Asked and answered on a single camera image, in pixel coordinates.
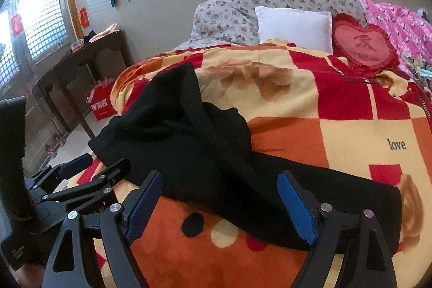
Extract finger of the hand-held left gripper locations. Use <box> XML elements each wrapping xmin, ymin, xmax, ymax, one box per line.
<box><xmin>40</xmin><ymin>158</ymin><xmax>131</xmax><ymax>216</ymax></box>
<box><xmin>25</xmin><ymin>153</ymin><xmax>93</xmax><ymax>191</ymax></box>

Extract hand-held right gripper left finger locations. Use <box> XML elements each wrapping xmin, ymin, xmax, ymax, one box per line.
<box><xmin>41</xmin><ymin>170</ymin><xmax>164</xmax><ymax>288</ymax></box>

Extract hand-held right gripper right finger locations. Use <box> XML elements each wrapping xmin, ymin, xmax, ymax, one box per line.
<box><xmin>277</xmin><ymin>170</ymin><xmax>400</xmax><ymax>288</ymax></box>

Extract black pants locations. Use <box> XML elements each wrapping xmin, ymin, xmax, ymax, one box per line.
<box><xmin>88</xmin><ymin>63</ymin><xmax>402</xmax><ymax>255</ymax></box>

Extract red shopping bag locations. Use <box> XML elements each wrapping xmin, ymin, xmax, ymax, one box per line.
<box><xmin>85</xmin><ymin>76</ymin><xmax>118</xmax><ymax>121</ymax></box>

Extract red orange printed blanket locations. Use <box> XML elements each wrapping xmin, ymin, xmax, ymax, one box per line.
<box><xmin>67</xmin><ymin>42</ymin><xmax>432</xmax><ymax>288</ymax></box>

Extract dark wooden table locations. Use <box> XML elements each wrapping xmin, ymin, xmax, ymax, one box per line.
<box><xmin>35</xmin><ymin>30</ymin><xmax>134</xmax><ymax>138</ymax></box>

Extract pink cloth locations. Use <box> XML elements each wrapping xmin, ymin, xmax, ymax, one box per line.
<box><xmin>91</xmin><ymin>23</ymin><xmax>119</xmax><ymax>42</ymax></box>

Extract wooden lattice door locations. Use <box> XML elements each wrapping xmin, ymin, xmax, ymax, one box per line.
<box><xmin>0</xmin><ymin>0</ymin><xmax>76</xmax><ymax>174</ymax></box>

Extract red heart-shaped pillow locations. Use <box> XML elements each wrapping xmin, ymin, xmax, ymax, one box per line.
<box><xmin>332</xmin><ymin>13</ymin><xmax>400</xmax><ymax>73</ymax></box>

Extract white pillow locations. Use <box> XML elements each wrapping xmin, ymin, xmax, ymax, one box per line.
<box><xmin>255</xmin><ymin>6</ymin><xmax>333</xmax><ymax>54</ymax></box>

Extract green floral cloth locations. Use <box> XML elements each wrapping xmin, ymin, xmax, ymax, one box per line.
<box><xmin>400</xmin><ymin>52</ymin><xmax>432</xmax><ymax>89</ymax></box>

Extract pink printed quilt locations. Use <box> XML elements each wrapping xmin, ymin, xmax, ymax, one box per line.
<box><xmin>341</xmin><ymin>0</ymin><xmax>432</xmax><ymax>79</ymax></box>

